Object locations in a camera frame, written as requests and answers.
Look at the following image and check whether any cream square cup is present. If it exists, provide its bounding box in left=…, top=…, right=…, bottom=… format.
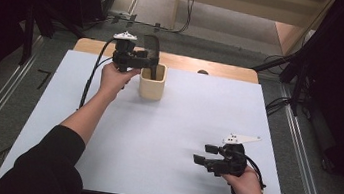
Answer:
left=135, top=61, right=169, bottom=103

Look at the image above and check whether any dark plastic comb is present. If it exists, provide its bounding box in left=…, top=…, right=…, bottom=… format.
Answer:
left=137, top=33, right=164, bottom=81

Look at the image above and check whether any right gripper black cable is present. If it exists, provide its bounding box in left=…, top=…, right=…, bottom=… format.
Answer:
left=239, top=154, right=271, bottom=192

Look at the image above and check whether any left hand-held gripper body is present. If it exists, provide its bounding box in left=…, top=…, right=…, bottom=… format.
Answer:
left=108, top=29, right=151, bottom=76

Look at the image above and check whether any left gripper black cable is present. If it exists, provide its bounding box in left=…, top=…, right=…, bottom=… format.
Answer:
left=77, top=33, right=119, bottom=115

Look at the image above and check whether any black metal stand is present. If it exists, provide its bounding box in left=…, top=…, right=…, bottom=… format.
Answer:
left=16, top=0, right=89, bottom=74
left=247, top=0, right=342, bottom=121

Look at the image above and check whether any person's right hand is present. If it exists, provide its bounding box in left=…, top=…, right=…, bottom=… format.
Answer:
left=218, top=162, right=269, bottom=194

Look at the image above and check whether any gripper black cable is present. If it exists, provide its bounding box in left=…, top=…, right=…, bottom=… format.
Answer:
left=77, top=33, right=119, bottom=115
left=239, top=154, right=271, bottom=192

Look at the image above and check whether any person's left hand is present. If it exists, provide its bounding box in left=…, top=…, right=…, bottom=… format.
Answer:
left=96, top=61, right=143, bottom=103

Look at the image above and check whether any white table board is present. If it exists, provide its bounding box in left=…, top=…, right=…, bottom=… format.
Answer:
left=0, top=42, right=303, bottom=194

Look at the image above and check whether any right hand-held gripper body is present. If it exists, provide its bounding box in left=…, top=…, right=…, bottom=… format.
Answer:
left=201, top=129, right=263, bottom=184

